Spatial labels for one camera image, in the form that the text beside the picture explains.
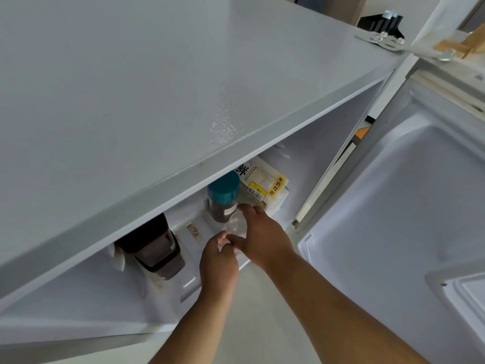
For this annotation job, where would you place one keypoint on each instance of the person's right hand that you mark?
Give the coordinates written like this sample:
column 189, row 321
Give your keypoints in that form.
column 265, row 238

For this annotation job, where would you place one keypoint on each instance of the person's left hand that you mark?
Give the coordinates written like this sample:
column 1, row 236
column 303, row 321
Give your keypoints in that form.
column 218, row 267

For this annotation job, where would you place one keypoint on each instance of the person's left fingers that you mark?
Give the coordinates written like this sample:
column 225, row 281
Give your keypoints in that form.
column 218, row 238

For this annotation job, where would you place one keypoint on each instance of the person's right thumb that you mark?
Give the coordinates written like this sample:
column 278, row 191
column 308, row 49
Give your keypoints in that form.
column 237, row 242

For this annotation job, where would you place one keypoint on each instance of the clear plastic cup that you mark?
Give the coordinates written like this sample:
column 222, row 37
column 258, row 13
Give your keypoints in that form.
column 234, row 224

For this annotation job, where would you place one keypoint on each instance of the person's right forearm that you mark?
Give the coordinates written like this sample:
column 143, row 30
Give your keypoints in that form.
column 333, row 314

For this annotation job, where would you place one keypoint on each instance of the person's left forearm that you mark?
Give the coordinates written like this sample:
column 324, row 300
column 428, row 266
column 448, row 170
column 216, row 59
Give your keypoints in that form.
column 197, row 329

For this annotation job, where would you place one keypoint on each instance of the teal lid dark jar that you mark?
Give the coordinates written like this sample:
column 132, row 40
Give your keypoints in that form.
column 222, row 197

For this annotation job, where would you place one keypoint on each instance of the white bread package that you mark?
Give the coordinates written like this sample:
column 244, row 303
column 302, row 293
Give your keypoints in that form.
column 265, row 183

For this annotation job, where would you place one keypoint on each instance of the dark lidded container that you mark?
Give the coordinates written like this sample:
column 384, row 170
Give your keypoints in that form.
column 151, row 242

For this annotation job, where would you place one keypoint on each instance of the white round item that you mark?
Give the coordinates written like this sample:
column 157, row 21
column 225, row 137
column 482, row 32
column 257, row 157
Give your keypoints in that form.
column 117, row 257

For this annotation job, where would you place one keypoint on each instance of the white mini fridge body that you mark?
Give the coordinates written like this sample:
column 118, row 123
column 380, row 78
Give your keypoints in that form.
column 132, row 109

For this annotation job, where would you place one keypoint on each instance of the white fridge door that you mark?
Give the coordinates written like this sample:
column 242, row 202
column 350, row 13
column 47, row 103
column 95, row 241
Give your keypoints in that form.
column 398, row 208

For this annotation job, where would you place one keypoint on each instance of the metal door hinge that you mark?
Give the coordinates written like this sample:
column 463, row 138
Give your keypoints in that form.
column 382, row 37

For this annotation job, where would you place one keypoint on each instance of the brown wooden cabinet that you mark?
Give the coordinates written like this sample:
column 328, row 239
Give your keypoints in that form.
column 341, row 5

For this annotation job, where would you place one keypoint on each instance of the light wooden piece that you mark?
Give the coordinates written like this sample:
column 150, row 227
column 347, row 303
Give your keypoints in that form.
column 468, row 43

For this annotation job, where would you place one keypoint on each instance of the black bracket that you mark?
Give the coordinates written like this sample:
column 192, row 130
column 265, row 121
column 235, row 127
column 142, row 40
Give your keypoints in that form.
column 379, row 21

